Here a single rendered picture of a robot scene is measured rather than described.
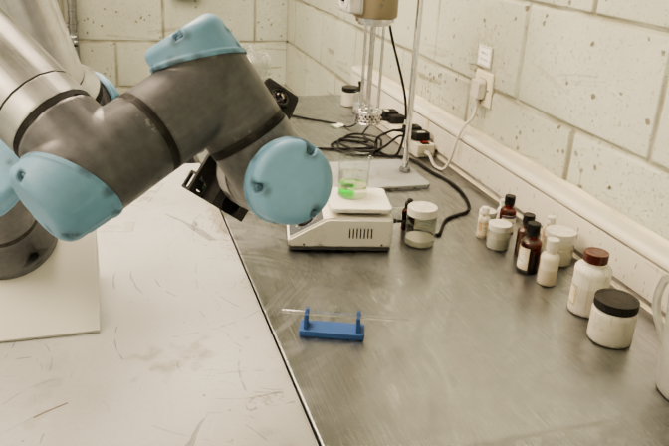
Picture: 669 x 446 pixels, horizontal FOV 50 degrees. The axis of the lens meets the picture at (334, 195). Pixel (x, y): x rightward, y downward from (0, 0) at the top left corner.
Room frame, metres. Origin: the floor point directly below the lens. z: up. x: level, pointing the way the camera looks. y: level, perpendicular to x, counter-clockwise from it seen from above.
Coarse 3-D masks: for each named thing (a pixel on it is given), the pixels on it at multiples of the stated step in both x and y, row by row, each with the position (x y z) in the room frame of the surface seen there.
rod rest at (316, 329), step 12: (360, 312) 0.97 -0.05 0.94; (300, 324) 0.97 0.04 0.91; (312, 324) 0.97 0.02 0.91; (324, 324) 0.97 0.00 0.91; (336, 324) 0.97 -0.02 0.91; (348, 324) 0.98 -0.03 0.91; (360, 324) 0.98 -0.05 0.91; (312, 336) 0.95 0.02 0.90; (324, 336) 0.95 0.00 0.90; (336, 336) 0.95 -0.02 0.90; (348, 336) 0.95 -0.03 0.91; (360, 336) 0.95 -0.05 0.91
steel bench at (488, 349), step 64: (320, 128) 2.11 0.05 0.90; (448, 192) 1.62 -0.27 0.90; (256, 256) 1.22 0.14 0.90; (320, 256) 1.23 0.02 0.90; (384, 256) 1.25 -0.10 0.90; (448, 256) 1.26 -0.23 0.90; (512, 256) 1.28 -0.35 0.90; (320, 320) 1.00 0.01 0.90; (448, 320) 1.02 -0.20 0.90; (512, 320) 1.03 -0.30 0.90; (576, 320) 1.05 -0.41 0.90; (640, 320) 1.06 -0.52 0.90; (320, 384) 0.83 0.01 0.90; (384, 384) 0.84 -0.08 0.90; (448, 384) 0.85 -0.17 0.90; (512, 384) 0.85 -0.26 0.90; (576, 384) 0.86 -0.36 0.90; (640, 384) 0.87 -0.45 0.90
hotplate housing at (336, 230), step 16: (320, 224) 1.25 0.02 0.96; (336, 224) 1.25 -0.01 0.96; (352, 224) 1.26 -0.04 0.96; (368, 224) 1.26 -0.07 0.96; (384, 224) 1.26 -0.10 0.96; (288, 240) 1.25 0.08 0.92; (304, 240) 1.25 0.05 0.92; (320, 240) 1.25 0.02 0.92; (336, 240) 1.25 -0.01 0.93; (352, 240) 1.26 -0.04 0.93; (368, 240) 1.26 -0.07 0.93; (384, 240) 1.26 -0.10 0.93
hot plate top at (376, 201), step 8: (336, 192) 1.34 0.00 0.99; (368, 192) 1.35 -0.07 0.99; (376, 192) 1.36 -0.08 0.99; (384, 192) 1.36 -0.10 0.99; (328, 200) 1.30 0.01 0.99; (336, 200) 1.30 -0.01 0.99; (344, 200) 1.30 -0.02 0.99; (352, 200) 1.30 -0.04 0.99; (360, 200) 1.31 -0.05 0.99; (368, 200) 1.31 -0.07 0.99; (376, 200) 1.31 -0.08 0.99; (384, 200) 1.31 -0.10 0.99; (336, 208) 1.26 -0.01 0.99; (344, 208) 1.26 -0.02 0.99; (352, 208) 1.26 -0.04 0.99; (360, 208) 1.27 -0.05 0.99; (368, 208) 1.27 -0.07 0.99; (376, 208) 1.27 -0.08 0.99; (384, 208) 1.27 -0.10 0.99
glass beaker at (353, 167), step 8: (344, 152) 1.36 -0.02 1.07; (352, 152) 1.36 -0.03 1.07; (360, 152) 1.36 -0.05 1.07; (344, 160) 1.31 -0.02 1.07; (352, 160) 1.36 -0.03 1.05; (360, 160) 1.36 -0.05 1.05; (368, 160) 1.32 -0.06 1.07; (344, 168) 1.31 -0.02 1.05; (352, 168) 1.30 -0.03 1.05; (360, 168) 1.31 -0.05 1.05; (368, 168) 1.32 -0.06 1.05; (344, 176) 1.31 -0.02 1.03; (352, 176) 1.30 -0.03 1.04; (360, 176) 1.31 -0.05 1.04; (368, 176) 1.33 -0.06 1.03; (344, 184) 1.31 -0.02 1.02; (352, 184) 1.30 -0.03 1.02; (360, 184) 1.31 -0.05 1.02; (344, 192) 1.31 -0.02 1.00; (352, 192) 1.30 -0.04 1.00; (360, 192) 1.31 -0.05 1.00
